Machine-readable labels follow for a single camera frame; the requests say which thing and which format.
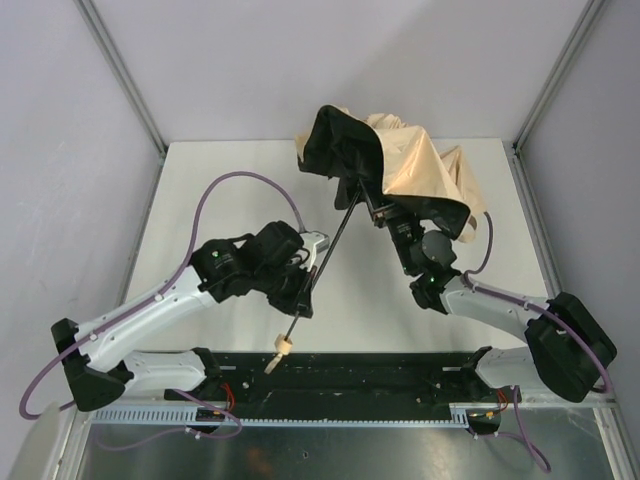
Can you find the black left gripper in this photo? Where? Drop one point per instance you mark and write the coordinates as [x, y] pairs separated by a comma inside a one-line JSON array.
[[304, 298]]

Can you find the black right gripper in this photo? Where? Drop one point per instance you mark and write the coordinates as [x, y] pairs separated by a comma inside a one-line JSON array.
[[382, 211]]

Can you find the beige folding umbrella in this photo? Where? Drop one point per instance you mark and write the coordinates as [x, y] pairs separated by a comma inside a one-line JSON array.
[[400, 159]]

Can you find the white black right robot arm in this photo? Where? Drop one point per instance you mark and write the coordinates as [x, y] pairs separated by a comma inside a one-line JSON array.
[[564, 350]]

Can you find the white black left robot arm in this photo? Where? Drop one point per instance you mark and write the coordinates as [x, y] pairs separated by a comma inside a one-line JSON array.
[[102, 358]]

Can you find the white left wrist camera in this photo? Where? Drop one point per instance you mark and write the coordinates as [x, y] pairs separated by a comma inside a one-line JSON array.
[[314, 243]]

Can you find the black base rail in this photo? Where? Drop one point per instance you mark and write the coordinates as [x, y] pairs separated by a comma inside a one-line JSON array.
[[349, 386]]

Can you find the aluminium right side rail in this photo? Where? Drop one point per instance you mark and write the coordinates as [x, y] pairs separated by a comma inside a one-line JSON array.
[[534, 220]]

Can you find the grey slotted cable duct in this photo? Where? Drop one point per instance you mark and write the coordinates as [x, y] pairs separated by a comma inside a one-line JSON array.
[[199, 416]]

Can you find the aluminium corner frame post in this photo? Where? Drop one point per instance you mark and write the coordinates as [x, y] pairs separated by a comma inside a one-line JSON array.
[[569, 54]]

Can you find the aluminium left corner post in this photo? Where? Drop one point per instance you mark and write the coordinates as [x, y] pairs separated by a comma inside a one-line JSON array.
[[102, 37]]

